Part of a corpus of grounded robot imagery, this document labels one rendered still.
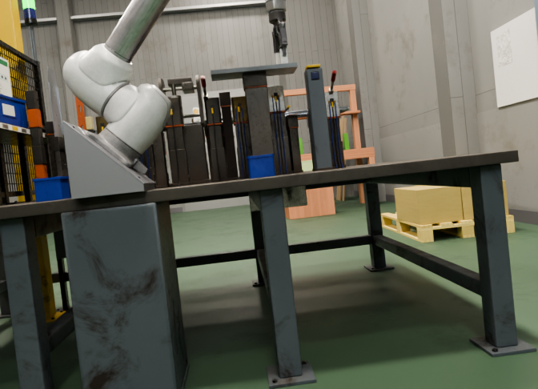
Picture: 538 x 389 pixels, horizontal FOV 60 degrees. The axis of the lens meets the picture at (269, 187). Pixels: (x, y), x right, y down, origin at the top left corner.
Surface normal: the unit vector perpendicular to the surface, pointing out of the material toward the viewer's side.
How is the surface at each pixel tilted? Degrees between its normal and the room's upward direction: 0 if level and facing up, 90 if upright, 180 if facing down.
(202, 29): 90
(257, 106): 90
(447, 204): 90
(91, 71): 92
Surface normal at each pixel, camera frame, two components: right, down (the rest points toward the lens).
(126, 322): 0.07, 0.02
